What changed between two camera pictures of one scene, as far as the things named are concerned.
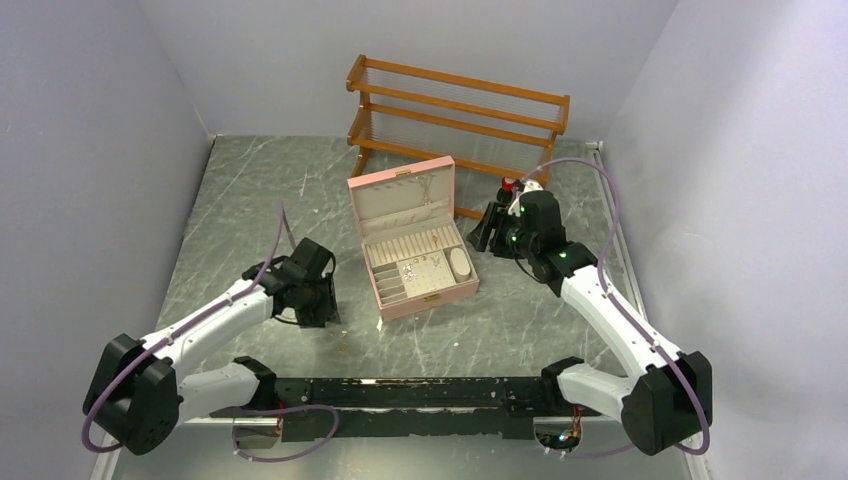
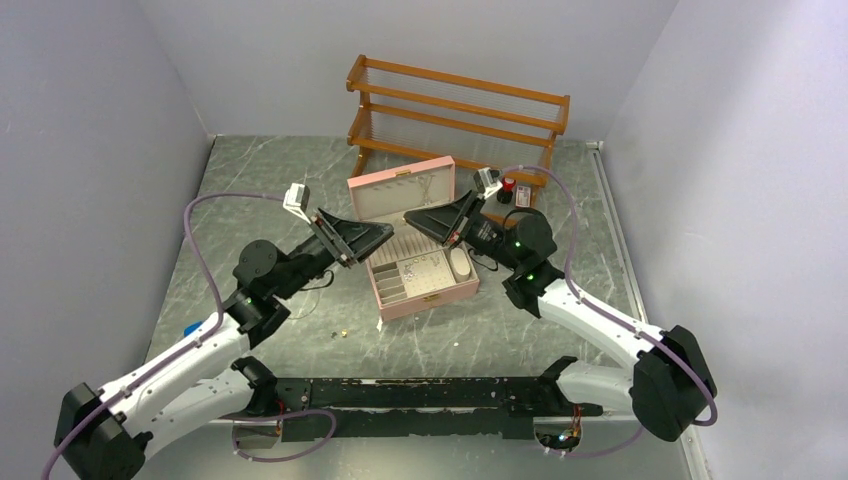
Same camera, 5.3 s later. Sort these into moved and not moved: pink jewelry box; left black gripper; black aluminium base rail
Moved: left black gripper
Not moved: pink jewelry box; black aluminium base rail
